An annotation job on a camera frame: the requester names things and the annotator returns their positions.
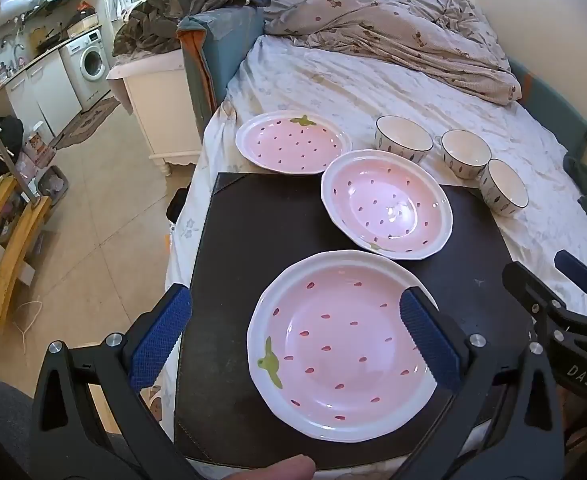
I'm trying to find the pink strawberry plate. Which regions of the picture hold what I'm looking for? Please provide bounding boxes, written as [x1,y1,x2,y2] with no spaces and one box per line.
[246,250,439,443]
[321,150,454,261]
[235,111,353,177]

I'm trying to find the black leather mat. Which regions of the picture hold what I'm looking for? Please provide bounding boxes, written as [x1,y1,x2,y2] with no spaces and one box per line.
[174,172,537,471]

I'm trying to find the white nightstand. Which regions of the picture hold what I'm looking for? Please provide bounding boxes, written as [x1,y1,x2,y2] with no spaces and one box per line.
[106,50,204,177]

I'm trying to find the patterned floor rug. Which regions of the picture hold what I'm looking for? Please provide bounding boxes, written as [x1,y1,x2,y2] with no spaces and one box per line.
[54,96,122,151]

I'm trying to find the person's left hand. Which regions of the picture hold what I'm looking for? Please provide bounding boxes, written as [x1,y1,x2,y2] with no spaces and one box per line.
[234,454,317,480]

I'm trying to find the grey bin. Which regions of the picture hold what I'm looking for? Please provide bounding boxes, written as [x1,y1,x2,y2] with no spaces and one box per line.
[38,166,69,198]

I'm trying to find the black jacket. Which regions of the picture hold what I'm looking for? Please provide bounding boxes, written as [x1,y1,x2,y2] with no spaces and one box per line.
[0,116,24,161]

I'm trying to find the white kitchen cabinet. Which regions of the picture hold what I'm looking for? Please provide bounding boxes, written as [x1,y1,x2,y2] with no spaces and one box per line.
[6,50,82,136]

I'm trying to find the pink patterned box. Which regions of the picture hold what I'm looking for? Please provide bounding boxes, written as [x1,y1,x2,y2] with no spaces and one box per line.
[24,130,57,168]

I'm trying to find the beige printed quilt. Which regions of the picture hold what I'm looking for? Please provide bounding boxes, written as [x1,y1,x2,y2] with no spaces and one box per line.
[264,0,521,106]

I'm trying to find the yellow wooden rack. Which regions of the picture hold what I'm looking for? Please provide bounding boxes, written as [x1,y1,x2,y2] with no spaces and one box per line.
[0,155,54,333]

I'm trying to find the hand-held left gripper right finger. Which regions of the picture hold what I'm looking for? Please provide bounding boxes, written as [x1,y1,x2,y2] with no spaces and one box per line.
[393,286,567,480]

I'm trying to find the white leaf-print bowl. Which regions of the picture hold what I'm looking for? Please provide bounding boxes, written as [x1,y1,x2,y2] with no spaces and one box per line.
[441,130,492,180]
[479,158,529,217]
[375,115,434,163]

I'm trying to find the white cable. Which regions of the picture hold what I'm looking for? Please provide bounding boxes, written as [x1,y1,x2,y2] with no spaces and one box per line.
[16,300,44,356]

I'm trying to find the white washing machine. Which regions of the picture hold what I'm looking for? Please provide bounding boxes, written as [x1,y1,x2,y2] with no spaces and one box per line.
[58,27,112,111]

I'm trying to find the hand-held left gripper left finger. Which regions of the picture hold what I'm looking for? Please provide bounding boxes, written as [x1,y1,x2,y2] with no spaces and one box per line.
[31,284,199,480]

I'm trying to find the camouflage cloth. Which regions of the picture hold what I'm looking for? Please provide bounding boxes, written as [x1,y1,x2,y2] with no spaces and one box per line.
[112,0,269,58]

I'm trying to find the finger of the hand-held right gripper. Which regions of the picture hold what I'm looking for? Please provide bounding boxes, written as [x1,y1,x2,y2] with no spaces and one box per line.
[502,260,569,331]
[554,249,587,321]

